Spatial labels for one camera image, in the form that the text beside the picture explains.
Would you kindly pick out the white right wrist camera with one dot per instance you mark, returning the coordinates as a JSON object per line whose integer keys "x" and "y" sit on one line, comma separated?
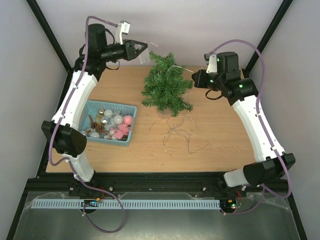
{"x": 212, "y": 64}

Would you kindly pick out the pine cone ornament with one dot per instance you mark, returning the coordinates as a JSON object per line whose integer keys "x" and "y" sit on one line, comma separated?
{"x": 100, "y": 128}

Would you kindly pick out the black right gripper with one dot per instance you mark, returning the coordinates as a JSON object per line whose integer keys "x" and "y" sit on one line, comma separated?
{"x": 199, "y": 78}

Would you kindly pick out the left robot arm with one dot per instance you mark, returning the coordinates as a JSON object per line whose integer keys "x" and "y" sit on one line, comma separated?
{"x": 62, "y": 132}

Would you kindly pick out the light blue cable duct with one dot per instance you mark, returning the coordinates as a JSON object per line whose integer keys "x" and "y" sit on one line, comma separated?
{"x": 127, "y": 204}

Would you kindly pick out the small green christmas tree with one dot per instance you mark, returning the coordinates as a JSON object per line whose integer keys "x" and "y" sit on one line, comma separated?
{"x": 165, "y": 86}

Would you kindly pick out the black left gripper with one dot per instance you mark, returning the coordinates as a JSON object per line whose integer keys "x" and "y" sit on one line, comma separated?
{"x": 130, "y": 52}

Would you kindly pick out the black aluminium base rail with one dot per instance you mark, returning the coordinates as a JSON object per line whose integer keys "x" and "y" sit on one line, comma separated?
{"x": 197, "y": 184}

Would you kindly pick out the pink pompom ornament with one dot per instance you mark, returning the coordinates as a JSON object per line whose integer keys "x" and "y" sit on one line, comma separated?
{"x": 128, "y": 120}

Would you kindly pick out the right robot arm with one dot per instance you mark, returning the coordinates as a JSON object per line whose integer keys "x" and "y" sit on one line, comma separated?
{"x": 223, "y": 75}

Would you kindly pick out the pink felt ornament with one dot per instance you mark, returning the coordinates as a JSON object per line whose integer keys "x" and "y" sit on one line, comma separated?
{"x": 119, "y": 132}

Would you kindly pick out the silver ball ornament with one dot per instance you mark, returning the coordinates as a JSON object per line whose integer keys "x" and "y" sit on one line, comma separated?
{"x": 84, "y": 132}

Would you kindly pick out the light blue plastic basket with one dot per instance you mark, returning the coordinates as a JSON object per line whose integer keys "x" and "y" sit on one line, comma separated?
{"x": 92, "y": 108}

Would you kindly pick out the white frosted ball ornament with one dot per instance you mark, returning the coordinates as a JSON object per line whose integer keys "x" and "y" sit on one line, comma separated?
{"x": 108, "y": 113}

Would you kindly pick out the wooden tree base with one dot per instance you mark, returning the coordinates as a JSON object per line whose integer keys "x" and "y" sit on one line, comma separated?
{"x": 164, "y": 114}

